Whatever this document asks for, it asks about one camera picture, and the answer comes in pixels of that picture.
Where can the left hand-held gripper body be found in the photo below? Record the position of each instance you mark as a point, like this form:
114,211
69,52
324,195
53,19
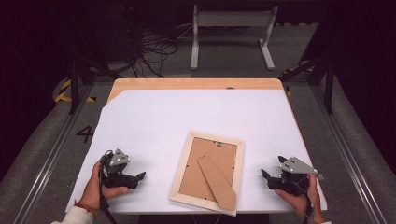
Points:
119,158

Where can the wooden picture frame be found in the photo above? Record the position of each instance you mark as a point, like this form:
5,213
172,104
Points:
193,180

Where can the person's right hand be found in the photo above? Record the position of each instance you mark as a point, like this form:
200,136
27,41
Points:
300,203

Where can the yellow black hazard tape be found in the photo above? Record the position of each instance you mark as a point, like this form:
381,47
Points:
63,90

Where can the small metal table clip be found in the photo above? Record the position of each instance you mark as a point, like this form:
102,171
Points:
321,176

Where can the aluminium floor rail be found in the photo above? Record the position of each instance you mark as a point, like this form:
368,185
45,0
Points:
53,155
348,155

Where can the black metal stand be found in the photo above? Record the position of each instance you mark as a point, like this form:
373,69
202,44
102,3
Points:
329,87
74,87

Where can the white table sheet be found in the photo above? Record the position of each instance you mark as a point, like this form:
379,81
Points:
186,112

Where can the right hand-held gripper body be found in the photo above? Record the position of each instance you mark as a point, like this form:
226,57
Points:
295,166

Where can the white metal stand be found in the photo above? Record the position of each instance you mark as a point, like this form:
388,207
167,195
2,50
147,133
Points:
232,19

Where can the person's left hand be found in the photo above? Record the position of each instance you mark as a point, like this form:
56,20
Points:
93,193

